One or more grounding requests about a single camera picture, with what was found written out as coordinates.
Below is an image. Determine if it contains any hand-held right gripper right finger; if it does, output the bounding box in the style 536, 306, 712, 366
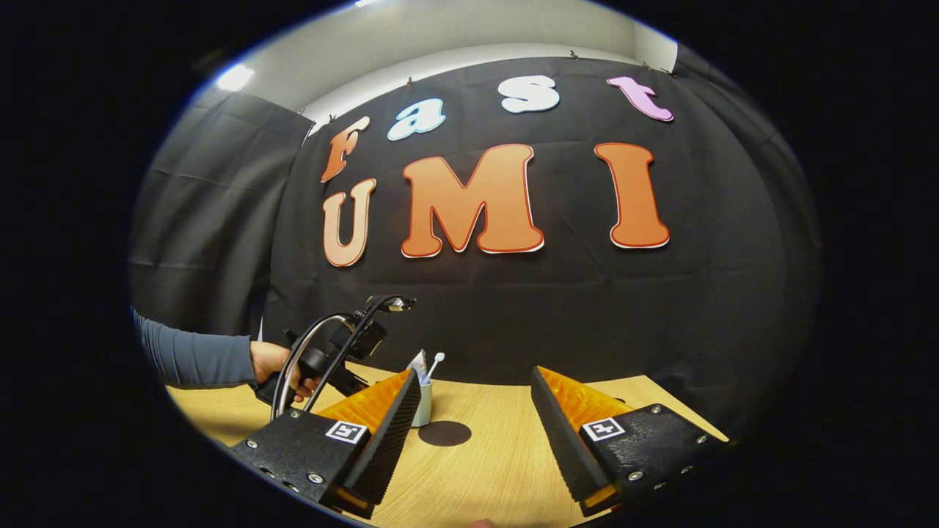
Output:
530, 365, 731, 518

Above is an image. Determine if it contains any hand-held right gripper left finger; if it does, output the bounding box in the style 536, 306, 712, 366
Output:
229, 368, 423, 520

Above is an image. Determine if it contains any pale blue cup wooden handle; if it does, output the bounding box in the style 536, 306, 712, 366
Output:
411, 380, 434, 428

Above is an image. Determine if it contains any dark round coaster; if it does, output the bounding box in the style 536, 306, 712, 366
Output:
418, 420, 472, 448

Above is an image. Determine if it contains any wooden desktop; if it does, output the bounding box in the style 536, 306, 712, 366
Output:
165, 363, 731, 528

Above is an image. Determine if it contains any black backdrop cloth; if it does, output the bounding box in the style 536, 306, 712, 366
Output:
128, 48, 822, 433

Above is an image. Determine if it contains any ceiling light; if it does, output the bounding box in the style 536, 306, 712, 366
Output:
215, 65, 256, 92

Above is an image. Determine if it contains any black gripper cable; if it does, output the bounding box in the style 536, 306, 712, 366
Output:
302, 295, 404, 415

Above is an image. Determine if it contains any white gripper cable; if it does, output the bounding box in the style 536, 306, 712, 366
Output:
270, 313, 353, 422

